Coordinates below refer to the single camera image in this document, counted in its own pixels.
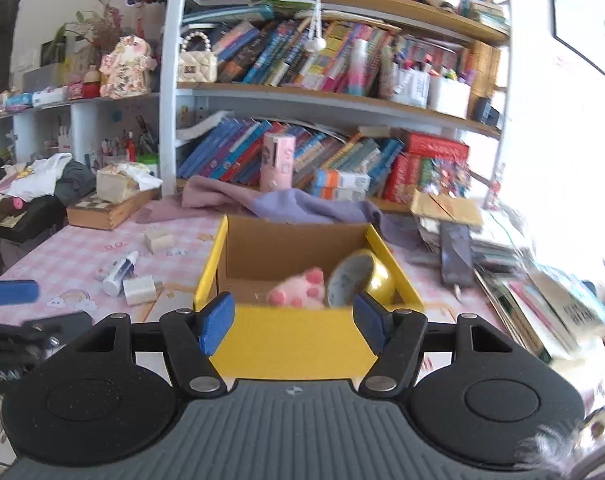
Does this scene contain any white pen holder with pens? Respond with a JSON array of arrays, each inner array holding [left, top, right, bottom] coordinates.
[[392, 62, 430, 108]]

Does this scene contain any cream rectangular block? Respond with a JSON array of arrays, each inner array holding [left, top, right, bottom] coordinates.
[[143, 230, 174, 254]]

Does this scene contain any row of red dictionaries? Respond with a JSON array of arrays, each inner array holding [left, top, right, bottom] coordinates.
[[382, 131, 470, 204]]

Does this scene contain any yellow tape roll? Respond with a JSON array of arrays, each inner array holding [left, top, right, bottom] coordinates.
[[326, 248, 398, 309]]

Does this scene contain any lavender cloth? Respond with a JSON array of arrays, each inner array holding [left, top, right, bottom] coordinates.
[[242, 187, 423, 251]]

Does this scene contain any pink cylindrical appliance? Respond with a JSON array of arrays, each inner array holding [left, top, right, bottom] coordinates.
[[260, 132, 296, 193]]

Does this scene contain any brown envelope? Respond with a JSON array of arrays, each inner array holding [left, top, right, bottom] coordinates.
[[411, 191, 484, 228]]

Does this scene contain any yellow cardboard box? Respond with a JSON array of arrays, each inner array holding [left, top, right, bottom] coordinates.
[[193, 215, 425, 380]]

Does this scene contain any colourful figure card pack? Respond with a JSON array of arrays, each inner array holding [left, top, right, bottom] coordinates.
[[432, 157, 470, 196]]

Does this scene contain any row of colourful books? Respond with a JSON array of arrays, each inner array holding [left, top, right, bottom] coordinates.
[[215, 19, 463, 96]]

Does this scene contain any grey garment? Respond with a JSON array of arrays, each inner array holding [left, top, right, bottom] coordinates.
[[55, 160, 98, 206]]

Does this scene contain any pile of papers and books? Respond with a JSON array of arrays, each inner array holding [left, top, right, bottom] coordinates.
[[417, 210, 605, 361]]

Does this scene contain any pink checked tablecloth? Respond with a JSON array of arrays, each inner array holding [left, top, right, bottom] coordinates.
[[0, 199, 488, 376]]

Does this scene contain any pink plush pig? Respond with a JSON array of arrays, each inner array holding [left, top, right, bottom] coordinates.
[[266, 267, 328, 309]]

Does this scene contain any white t-shirt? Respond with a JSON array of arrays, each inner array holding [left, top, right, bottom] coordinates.
[[5, 152, 73, 198]]

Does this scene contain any white bookshelf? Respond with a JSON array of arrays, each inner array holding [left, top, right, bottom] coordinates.
[[0, 0, 513, 216]]

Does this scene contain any orange and white carton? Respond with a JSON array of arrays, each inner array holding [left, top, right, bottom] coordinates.
[[312, 169, 371, 191], [311, 186, 368, 202]]

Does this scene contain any row of yellow books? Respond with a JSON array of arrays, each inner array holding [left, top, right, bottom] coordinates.
[[469, 40, 508, 98]]

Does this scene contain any white tissue packet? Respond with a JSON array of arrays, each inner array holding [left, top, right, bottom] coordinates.
[[31, 86, 68, 107]]

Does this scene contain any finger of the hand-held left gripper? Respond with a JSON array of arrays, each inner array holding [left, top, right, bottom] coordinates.
[[21, 311, 94, 348], [0, 280, 39, 306]]

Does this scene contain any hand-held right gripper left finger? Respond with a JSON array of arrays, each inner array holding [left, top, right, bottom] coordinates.
[[75, 291, 236, 400]]

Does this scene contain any black picture frame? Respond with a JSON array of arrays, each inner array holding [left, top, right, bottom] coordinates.
[[40, 40, 66, 68]]

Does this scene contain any mauve pink cloth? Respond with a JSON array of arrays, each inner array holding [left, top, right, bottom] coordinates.
[[135, 175, 268, 223]]

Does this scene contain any red round jar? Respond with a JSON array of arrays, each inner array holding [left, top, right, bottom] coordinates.
[[81, 67, 102, 98]]

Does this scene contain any row of blue books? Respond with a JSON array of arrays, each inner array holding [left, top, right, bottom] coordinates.
[[176, 117, 405, 198]]

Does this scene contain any white storage box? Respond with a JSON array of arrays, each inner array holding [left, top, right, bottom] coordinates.
[[429, 76, 471, 120]]

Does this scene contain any wooden chessboard box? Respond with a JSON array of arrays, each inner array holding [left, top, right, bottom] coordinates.
[[66, 187, 158, 231]]

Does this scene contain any small white spray bottle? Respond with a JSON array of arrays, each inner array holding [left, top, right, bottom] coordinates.
[[101, 251, 140, 297]]

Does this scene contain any cream tissue pack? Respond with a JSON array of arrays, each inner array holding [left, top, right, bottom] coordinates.
[[96, 162, 163, 204]]

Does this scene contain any curled open white booklet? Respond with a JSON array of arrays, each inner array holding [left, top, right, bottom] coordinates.
[[175, 110, 233, 148]]

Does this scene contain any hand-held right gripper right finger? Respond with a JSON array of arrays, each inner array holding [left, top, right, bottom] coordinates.
[[352, 292, 515, 397]]

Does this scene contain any floral pink rabbit decoration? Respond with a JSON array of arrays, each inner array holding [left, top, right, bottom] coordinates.
[[100, 35, 156, 99]]

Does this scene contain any white quilted handbag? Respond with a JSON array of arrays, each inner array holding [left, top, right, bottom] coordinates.
[[177, 31, 218, 83]]

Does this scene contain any plain white small box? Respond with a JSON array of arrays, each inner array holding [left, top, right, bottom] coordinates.
[[122, 276, 156, 307]]

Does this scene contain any small black box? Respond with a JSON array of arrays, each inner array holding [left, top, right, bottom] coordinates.
[[475, 96, 503, 128]]

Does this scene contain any dried flower bunch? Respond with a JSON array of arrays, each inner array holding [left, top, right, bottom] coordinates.
[[57, 0, 126, 51]]

